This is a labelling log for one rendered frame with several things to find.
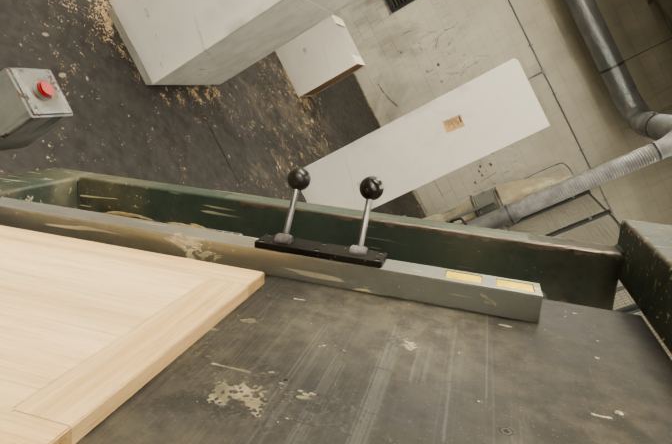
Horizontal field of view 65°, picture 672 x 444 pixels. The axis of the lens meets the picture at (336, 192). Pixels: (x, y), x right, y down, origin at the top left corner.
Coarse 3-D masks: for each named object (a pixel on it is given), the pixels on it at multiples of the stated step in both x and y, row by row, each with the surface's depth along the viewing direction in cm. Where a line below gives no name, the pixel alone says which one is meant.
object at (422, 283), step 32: (0, 224) 94; (32, 224) 92; (64, 224) 90; (96, 224) 89; (128, 224) 88; (160, 224) 90; (192, 256) 85; (224, 256) 83; (256, 256) 81; (288, 256) 80; (352, 288) 78; (384, 288) 77; (416, 288) 75; (448, 288) 74; (480, 288) 73; (512, 288) 73
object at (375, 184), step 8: (360, 184) 82; (368, 184) 81; (376, 184) 81; (360, 192) 82; (368, 192) 81; (376, 192) 81; (368, 200) 81; (368, 208) 81; (368, 216) 81; (360, 232) 80; (360, 240) 80; (352, 248) 79; (360, 248) 79
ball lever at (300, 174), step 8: (296, 168) 85; (288, 176) 85; (296, 176) 84; (304, 176) 84; (296, 184) 84; (304, 184) 84; (296, 192) 84; (296, 200) 84; (288, 216) 83; (288, 224) 83; (288, 232) 83; (280, 240) 82; (288, 240) 81
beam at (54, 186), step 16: (16, 176) 113; (32, 176) 114; (48, 176) 115; (64, 176) 116; (80, 176) 118; (0, 192) 99; (16, 192) 102; (32, 192) 106; (48, 192) 110; (64, 192) 114
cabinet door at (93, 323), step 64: (0, 256) 76; (64, 256) 78; (128, 256) 79; (0, 320) 58; (64, 320) 59; (128, 320) 60; (192, 320) 61; (0, 384) 47; (64, 384) 47; (128, 384) 48
